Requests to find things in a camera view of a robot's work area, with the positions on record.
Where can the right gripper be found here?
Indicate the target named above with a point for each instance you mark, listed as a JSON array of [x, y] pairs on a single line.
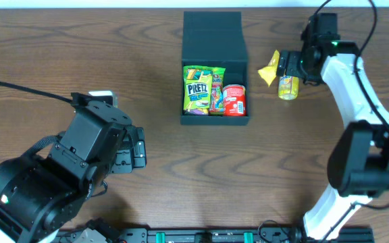
[[286, 63]]

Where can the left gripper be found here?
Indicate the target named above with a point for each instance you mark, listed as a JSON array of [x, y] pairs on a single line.
[[135, 148]]

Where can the yellow candy wrapper packet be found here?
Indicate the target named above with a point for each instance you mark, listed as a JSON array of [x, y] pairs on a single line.
[[268, 73]]

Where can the yellow small snack can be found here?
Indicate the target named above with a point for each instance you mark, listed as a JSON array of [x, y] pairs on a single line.
[[288, 87]]

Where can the red snack can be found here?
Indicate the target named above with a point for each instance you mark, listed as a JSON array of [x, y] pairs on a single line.
[[234, 100]]

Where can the black gift box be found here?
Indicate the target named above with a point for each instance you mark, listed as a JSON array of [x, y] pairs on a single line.
[[215, 39]]

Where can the Haribo gummy bag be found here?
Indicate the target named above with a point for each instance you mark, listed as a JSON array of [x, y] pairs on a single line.
[[216, 104]]

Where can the Pretz snack box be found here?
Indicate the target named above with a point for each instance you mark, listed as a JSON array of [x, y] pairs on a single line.
[[197, 90]]

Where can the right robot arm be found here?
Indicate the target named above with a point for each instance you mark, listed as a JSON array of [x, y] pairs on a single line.
[[358, 168]]

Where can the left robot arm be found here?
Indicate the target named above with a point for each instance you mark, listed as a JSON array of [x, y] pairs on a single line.
[[46, 186]]

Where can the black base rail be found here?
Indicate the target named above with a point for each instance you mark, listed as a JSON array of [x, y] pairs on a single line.
[[97, 230]]

